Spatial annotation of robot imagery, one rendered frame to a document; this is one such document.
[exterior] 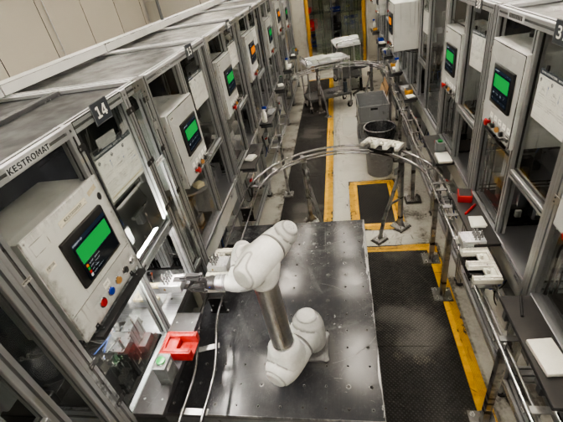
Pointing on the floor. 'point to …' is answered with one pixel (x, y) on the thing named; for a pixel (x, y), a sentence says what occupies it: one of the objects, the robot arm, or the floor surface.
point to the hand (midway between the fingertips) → (180, 282)
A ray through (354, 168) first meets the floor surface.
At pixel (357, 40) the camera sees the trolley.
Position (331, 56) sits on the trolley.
